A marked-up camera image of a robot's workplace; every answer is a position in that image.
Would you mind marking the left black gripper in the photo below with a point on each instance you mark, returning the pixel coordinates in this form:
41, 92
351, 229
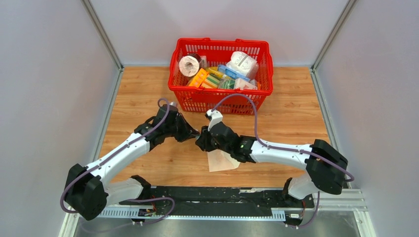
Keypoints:
188, 132

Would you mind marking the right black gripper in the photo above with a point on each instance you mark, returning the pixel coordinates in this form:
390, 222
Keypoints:
202, 142

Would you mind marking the red plastic shopping basket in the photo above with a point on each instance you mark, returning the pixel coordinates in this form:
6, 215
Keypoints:
217, 52

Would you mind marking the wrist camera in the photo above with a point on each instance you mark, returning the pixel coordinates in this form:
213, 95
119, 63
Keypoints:
173, 106
214, 117

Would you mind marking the wrapped white tissue pack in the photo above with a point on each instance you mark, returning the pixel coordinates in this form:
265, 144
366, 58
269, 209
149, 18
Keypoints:
243, 64

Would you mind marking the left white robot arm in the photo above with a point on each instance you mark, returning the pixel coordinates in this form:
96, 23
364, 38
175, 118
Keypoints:
89, 190

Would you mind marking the green yellow sponge pack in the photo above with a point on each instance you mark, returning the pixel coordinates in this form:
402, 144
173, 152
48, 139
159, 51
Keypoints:
211, 81

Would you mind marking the cream paper envelope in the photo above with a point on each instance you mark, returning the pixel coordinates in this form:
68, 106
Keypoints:
220, 161

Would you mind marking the blue plastic package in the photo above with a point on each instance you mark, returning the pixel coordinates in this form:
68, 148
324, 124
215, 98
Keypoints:
231, 73

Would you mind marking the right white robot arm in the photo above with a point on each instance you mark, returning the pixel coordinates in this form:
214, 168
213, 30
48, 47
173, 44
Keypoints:
324, 166

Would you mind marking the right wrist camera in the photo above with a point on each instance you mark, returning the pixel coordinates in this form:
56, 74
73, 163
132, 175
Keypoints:
214, 117

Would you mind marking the white small box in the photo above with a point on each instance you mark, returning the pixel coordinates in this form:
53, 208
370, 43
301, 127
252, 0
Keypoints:
241, 84

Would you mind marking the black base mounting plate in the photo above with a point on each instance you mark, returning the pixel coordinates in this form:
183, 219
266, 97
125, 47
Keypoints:
223, 201

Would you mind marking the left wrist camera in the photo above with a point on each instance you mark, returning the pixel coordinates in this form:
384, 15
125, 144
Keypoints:
173, 106

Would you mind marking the orange plastic box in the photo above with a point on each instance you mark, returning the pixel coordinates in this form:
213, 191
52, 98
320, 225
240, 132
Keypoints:
198, 78

